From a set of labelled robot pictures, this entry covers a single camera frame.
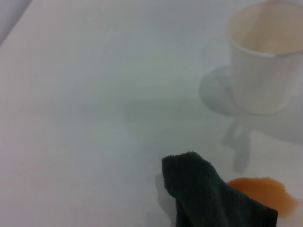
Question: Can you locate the dark blue rag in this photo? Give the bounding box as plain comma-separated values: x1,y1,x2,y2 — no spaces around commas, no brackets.
161,151,279,227

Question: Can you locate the white paper cup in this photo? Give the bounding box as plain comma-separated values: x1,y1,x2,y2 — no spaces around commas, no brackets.
226,0,303,116

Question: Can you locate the orange liquid spill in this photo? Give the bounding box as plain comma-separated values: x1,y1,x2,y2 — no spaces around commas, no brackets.
227,176,302,218

